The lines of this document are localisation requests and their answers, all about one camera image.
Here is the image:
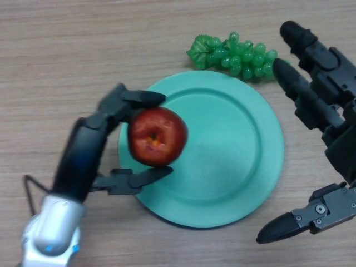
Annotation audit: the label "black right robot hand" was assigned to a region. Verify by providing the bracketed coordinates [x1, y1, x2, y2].
[255, 20, 356, 245]

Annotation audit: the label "green plastic grape bunch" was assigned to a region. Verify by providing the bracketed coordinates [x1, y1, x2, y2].
[186, 31, 291, 83]

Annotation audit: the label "red apple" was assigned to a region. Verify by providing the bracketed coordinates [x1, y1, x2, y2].
[128, 107, 187, 167]

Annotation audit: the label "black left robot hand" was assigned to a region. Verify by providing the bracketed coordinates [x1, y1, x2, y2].
[51, 82, 175, 204]

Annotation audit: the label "green round plate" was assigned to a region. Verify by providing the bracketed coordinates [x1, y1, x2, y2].
[118, 70, 285, 229]

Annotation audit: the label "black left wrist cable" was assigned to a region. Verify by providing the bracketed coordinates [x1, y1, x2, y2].
[23, 174, 52, 215]

